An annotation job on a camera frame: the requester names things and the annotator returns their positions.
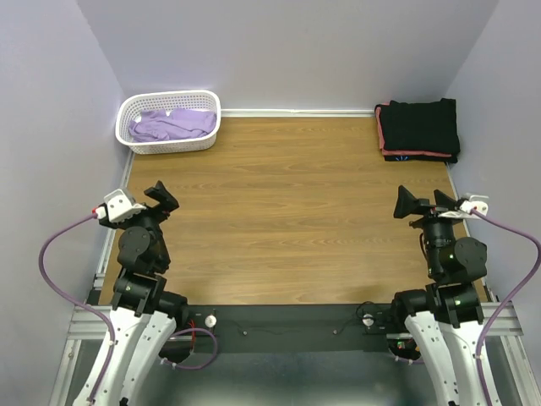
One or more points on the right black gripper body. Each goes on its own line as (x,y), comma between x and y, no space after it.
(432,216)

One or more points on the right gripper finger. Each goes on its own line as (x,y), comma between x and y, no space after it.
(406,204)
(443,200)

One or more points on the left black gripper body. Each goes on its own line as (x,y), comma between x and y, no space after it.
(145,217)

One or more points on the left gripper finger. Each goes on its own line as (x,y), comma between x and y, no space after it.
(159,192)
(161,208)

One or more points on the purple t-shirt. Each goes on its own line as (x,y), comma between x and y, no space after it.
(178,124)

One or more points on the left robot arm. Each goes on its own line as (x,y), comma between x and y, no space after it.
(143,314)

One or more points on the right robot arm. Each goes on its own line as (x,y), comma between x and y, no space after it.
(446,318)

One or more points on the black folded t-shirt bottom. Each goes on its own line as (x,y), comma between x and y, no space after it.
(418,158)

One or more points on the black folded t-shirt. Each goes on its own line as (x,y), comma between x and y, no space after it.
(421,126)
(418,158)

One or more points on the black folded t-shirt top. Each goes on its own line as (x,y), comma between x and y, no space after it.
(421,126)

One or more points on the white perforated plastic basket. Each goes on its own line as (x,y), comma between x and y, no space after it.
(198,100)

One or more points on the red folded t-shirt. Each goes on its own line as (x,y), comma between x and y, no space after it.
(377,111)

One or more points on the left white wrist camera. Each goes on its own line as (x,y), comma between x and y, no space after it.
(118,206)

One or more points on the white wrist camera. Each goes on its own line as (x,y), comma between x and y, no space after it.
(467,207)
(118,206)

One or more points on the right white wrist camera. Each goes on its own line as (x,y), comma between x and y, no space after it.
(467,207)

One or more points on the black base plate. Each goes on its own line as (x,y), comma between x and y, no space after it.
(288,329)

